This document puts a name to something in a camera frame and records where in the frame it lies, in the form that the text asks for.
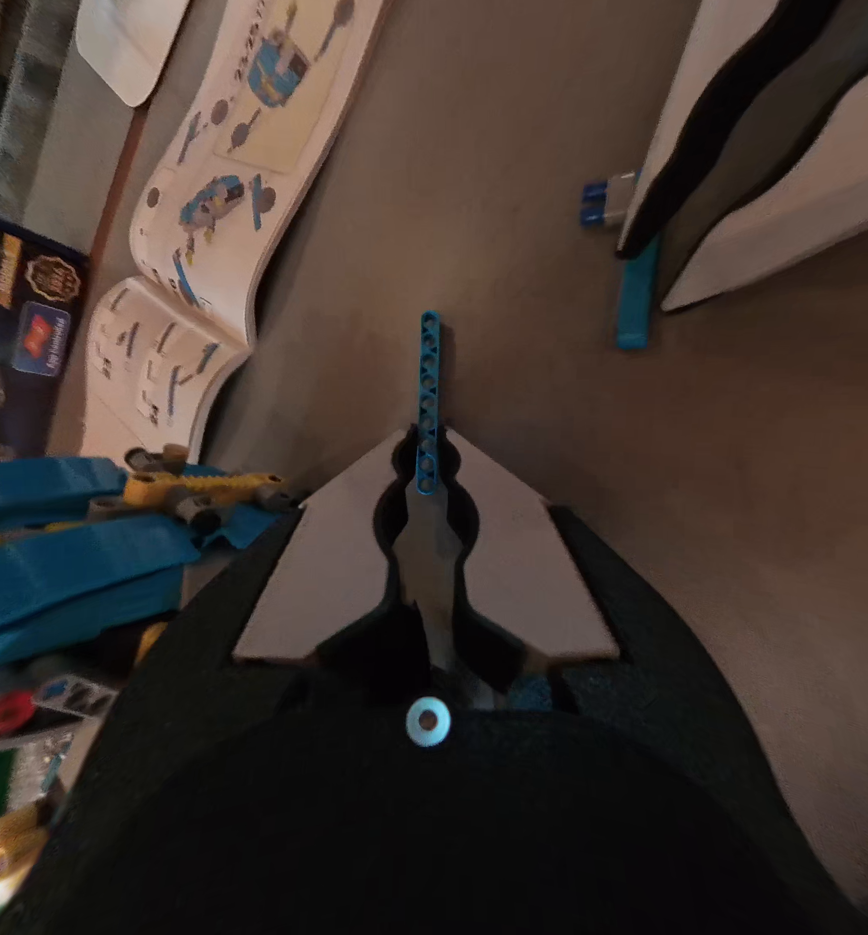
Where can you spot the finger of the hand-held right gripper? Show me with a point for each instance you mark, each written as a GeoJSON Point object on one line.
{"type": "Point", "coordinates": [704, 87]}
{"type": "Point", "coordinates": [806, 197]}

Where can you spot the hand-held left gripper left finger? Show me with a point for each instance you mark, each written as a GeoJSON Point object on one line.
{"type": "Point", "coordinates": [324, 577]}

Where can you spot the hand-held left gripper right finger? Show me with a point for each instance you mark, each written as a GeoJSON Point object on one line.
{"type": "Point", "coordinates": [536, 577]}

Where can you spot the blue grey pin connector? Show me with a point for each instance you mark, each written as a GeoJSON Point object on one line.
{"type": "Point", "coordinates": [605, 201]}

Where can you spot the blue perforated beam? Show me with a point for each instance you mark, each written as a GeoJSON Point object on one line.
{"type": "Point", "coordinates": [637, 307]}
{"type": "Point", "coordinates": [429, 380]}

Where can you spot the grey desk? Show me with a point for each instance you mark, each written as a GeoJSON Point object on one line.
{"type": "Point", "coordinates": [514, 219]}

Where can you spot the blue yellow toy vehicle model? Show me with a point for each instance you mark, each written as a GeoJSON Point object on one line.
{"type": "Point", "coordinates": [76, 577]}

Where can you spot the open instruction booklet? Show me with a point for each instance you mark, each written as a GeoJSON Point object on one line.
{"type": "Point", "coordinates": [222, 219]}

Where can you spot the dark printed toy box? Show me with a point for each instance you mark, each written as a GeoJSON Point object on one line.
{"type": "Point", "coordinates": [17, 314]}

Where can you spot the yellow brick connectors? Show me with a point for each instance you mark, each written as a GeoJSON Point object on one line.
{"type": "Point", "coordinates": [14, 847]}

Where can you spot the white tray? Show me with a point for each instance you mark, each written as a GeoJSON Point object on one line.
{"type": "Point", "coordinates": [131, 44]}

